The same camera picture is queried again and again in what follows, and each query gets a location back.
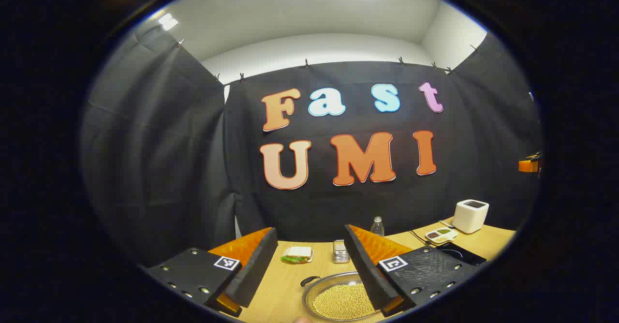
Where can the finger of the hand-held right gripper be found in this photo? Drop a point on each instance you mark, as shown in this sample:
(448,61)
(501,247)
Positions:
(528,166)

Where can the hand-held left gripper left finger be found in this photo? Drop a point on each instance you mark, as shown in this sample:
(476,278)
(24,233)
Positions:
(256,270)

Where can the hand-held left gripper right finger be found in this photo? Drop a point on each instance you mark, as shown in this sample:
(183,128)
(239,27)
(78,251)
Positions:
(367,274)

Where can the steel pot with soybeans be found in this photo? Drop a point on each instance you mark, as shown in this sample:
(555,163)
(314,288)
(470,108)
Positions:
(338,301)

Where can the black induction cooktop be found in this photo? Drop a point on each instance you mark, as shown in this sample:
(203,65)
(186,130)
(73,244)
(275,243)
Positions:
(462,254)

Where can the sandwich on plate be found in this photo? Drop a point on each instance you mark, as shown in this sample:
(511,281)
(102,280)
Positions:
(297,254)

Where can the clear plastic water bottle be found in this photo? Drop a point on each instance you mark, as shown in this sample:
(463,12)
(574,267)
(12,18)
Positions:
(377,228)

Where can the white toaster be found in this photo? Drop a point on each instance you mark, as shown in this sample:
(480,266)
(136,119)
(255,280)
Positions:
(469,219)

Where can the white divided tray with beans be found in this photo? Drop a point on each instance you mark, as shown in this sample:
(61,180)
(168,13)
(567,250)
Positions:
(440,236)

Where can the black backdrop cloth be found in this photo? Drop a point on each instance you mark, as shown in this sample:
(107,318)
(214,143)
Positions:
(193,168)

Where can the row of black cloth clips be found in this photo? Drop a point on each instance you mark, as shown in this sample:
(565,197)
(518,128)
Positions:
(305,64)

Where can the ceiling light panel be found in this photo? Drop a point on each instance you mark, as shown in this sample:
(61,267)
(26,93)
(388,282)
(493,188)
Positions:
(168,22)

